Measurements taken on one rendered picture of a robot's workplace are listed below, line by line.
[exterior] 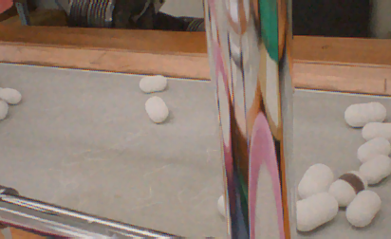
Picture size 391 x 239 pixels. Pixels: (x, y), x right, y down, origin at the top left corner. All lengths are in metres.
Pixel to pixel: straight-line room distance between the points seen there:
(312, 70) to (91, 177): 0.27
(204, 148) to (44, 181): 0.15
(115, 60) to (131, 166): 0.26
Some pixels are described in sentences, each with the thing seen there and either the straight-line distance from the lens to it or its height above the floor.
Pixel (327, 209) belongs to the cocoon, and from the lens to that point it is 0.35.
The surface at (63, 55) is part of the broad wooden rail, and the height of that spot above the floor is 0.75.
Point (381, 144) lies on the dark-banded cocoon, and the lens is 0.42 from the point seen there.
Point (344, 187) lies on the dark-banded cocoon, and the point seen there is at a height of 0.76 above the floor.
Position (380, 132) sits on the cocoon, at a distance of 0.44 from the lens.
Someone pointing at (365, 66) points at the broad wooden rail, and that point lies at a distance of 0.56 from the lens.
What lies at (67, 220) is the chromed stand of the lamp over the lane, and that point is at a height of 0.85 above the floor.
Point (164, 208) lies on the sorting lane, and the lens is 0.38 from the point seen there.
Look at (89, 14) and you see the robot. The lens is 0.95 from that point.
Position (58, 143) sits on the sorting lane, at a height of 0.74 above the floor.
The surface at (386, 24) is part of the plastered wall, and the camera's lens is 2.51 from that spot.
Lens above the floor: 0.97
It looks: 27 degrees down
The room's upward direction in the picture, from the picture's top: 7 degrees counter-clockwise
